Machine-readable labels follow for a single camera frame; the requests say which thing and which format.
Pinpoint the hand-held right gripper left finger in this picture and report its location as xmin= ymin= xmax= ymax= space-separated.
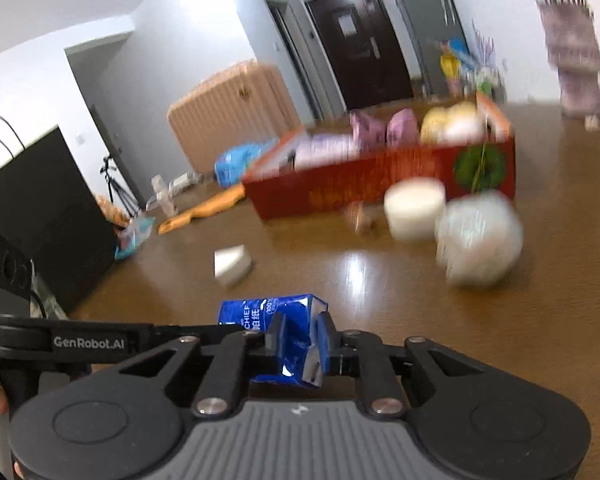
xmin=115 ymin=311 xmax=288 ymax=418

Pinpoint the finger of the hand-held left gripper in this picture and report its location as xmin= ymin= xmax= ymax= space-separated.
xmin=150 ymin=322 xmax=268 ymax=345

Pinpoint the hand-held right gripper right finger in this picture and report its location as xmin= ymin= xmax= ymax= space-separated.
xmin=316 ymin=310 xmax=486 ymax=420

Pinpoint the blue tissue packet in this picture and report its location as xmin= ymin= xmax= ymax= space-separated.
xmin=217 ymin=292 xmax=329 ymax=390

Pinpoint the red cardboard box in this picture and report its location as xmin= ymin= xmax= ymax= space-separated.
xmin=241 ymin=92 xmax=517 ymax=221

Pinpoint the yellow soft ball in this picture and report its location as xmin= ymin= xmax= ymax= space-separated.
xmin=420 ymin=106 xmax=453 ymax=145

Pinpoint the white soft ball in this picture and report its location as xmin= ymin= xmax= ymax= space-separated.
xmin=442 ymin=101 xmax=487 ymax=143

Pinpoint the small white box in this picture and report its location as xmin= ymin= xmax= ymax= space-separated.
xmin=214 ymin=244 xmax=253 ymax=288

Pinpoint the light blue packet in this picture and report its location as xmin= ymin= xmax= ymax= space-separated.
xmin=115 ymin=215 xmax=156 ymax=261

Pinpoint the orange patterned bag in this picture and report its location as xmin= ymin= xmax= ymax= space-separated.
xmin=95 ymin=194 xmax=131 ymax=231

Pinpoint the black paper bag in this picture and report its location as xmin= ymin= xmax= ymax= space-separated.
xmin=0 ymin=115 xmax=118 ymax=313

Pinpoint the black tripod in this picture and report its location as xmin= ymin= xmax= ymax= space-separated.
xmin=100 ymin=156 xmax=143 ymax=217

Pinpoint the white round tub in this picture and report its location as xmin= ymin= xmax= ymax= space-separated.
xmin=383 ymin=177 xmax=447 ymax=243

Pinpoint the blue and white plastic pack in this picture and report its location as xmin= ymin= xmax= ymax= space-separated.
xmin=215 ymin=141 xmax=281 ymax=187

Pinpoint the white round wrapped ball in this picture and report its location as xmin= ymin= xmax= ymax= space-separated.
xmin=435 ymin=191 xmax=525 ymax=288

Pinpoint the pink ribbed suitcase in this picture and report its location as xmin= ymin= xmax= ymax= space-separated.
xmin=167 ymin=59 xmax=303 ymax=173

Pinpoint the purple packet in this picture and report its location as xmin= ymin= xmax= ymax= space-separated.
xmin=386 ymin=108 xmax=420 ymax=148
xmin=350 ymin=110 xmax=387 ymax=150

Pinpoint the dark brown door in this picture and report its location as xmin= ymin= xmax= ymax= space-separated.
xmin=305 ymin=0 xmax=415 ymax=111

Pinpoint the yellow bag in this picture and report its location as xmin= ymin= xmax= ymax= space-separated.
xmin=440 ymin=52 xmax=464 ymax=96

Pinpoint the grey cabinet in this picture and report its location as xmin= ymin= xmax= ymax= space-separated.
xmin=387 ymin=0 xmax=473 ymax=82

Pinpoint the pink patterned vase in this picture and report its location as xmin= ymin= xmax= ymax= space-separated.
xmin=537 ymin=2 xmax=600 ymax=117

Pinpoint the metal wire rack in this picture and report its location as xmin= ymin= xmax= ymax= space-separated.
xmin=467 ymin=67 xmax=506 ymax=106

